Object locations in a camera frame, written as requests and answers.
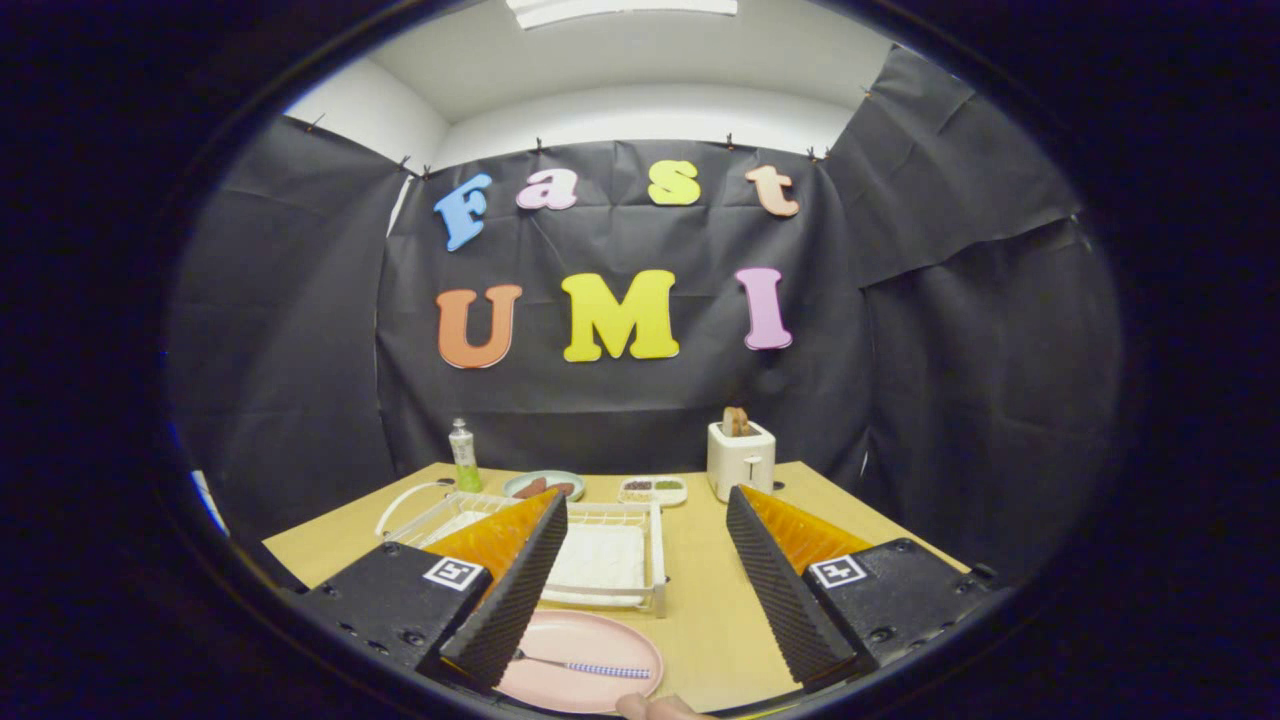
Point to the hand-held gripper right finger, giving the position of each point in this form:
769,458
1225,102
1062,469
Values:
780,600

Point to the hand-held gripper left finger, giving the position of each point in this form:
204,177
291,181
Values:
510,600

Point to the pink plate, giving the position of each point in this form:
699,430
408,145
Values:
600,640

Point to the light green plate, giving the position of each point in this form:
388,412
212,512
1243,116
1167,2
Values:
545,476

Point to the brown sausage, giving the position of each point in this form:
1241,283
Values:
562,488
530,489

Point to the white toaster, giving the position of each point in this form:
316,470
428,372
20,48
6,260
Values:
742,465

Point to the green liquid bottle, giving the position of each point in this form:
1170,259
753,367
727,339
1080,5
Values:
465,465

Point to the white divided tray with beans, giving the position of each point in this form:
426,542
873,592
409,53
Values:
652,496

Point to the brown bread slice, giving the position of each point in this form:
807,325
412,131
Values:
736,422

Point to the black backdrop cloth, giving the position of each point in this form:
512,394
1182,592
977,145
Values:
640,410

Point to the ceiling light panel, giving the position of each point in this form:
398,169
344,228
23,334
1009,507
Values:
620,8

